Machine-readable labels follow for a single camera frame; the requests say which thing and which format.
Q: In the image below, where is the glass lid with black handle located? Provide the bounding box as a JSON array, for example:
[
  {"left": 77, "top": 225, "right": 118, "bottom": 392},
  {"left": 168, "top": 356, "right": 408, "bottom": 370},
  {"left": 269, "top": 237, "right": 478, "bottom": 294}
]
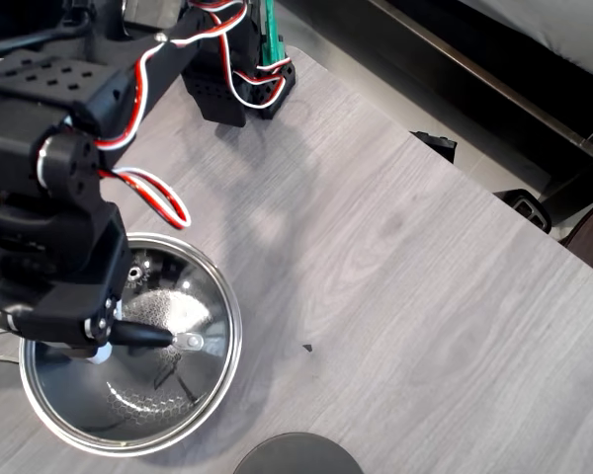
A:
[{"left": 22, "top": 234, "right": 240, "bottom": 449}]

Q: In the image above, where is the black perforated arm base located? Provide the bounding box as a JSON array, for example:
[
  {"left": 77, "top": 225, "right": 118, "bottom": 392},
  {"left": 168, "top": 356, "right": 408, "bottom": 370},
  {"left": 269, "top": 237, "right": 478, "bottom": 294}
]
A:
[{"left": 181, "top": 46, "right": 298, "bottom": 129}]

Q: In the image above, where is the dark grey round disc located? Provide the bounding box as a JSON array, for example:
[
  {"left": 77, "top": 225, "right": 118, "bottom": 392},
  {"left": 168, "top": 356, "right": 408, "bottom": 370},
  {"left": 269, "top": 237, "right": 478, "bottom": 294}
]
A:
[{"left": 231, "top": 432, "right": 365, "bottom": 474}]

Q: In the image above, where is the green circuit board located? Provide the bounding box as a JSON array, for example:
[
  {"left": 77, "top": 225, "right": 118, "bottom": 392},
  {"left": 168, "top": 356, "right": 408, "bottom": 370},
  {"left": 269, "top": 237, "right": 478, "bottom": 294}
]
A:
[{"left": 249, "top": 0, "right": 294, "bottom": 71}]

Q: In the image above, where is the black table clamp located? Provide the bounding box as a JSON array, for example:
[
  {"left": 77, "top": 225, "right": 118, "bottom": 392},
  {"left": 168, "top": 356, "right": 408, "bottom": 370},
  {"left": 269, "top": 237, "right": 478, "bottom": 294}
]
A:
[
  {"left": 408, "top": 129, "right": 459, "bottom": 165},
  {"left": 493, "top": 188, "right": 553, "bottom": 235}
]

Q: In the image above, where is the white cushion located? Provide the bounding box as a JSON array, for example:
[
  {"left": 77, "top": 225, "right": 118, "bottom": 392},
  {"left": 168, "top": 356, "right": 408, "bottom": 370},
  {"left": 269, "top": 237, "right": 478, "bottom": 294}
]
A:
[{"left": 457, "top": 0, "right": 593, "bottom": 84}]

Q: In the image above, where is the red white gripper servo cable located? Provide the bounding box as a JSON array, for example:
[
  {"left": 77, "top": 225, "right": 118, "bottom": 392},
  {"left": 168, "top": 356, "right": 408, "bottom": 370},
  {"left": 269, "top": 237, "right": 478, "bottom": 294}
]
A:
[{"left": 96, "top": 166, "right": 193, "bottom": 231}]

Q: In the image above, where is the red white arm servo cable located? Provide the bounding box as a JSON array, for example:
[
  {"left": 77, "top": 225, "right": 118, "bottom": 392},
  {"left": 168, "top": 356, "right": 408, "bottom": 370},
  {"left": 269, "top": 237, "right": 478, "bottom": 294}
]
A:
[{"left": 92, "top": 0, "right": 289, "bottom": 150}]

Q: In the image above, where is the black camera cable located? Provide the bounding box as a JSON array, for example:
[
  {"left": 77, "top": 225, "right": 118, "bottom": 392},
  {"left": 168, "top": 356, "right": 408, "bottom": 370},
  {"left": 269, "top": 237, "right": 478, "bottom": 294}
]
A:
[{"left": 0, "top": 9, "right": 96, "bottom": 58}]

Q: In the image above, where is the dark bench frame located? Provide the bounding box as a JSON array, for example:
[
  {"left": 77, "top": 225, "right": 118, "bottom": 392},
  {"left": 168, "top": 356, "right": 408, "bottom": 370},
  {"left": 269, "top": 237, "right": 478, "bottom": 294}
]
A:
[{"left": 281, "top": 0, "right": 593, "bottom": 223}]

